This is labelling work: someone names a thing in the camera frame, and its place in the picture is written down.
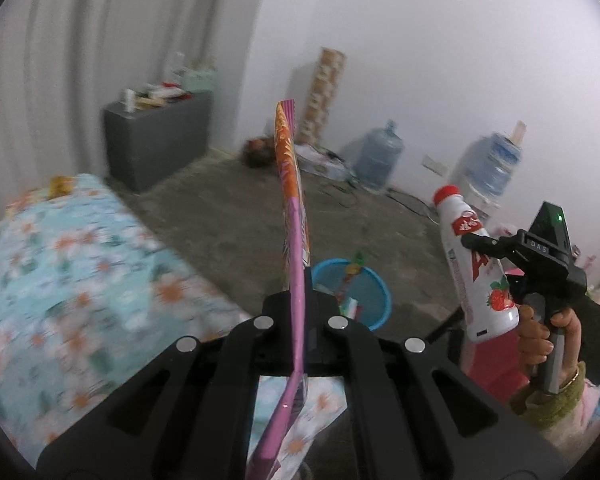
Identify white papers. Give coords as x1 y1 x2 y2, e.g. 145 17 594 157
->
294 142 351 181

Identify grey cabinet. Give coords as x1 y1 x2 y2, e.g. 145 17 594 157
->
103 91 214 194

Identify person's right forearm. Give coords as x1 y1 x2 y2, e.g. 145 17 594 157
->
510 360 596 431

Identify large pink snack packet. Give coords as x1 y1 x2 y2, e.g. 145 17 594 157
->
247 100 315 480

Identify pink cloth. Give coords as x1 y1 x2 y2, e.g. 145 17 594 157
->
462 327 528 403

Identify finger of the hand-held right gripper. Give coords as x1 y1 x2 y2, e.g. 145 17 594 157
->
461 231 526 264

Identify blue plastic bin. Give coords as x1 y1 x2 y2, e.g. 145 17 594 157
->
311 258 393 331

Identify gold foil wrapper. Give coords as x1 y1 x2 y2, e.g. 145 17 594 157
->
47 176 78 198

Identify blue water bottle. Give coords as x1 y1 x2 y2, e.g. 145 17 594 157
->
354 120 406 193
462 130 523 196

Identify gold bangle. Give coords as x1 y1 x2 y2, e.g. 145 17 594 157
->
557 364 581 392

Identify patterned cardboard column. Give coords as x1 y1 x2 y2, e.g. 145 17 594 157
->
297 47 347 145

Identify person's right hand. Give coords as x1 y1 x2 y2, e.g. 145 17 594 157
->
517 304 582 382

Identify mint green box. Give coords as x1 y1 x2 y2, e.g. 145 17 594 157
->
180 69 217 93

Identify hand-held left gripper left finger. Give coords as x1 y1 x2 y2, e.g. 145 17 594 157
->
36 290 301 480

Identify white water dispenser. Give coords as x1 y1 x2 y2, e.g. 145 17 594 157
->
450 180 511 231

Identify grey curtain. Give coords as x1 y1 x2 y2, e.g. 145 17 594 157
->
0 0 276 233

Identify white bottle with red cap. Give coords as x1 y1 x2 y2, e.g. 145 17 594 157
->
432 185 521 345

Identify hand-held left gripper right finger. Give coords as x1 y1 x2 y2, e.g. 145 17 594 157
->
306 291 567 480

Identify blue floral tablecloth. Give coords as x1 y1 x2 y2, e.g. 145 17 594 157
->
0 174 350 478

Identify clutter of small toiletries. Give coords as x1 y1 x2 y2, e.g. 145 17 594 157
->
120 80 186 111

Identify brown bag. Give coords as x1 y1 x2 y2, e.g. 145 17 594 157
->
243 136 276 168

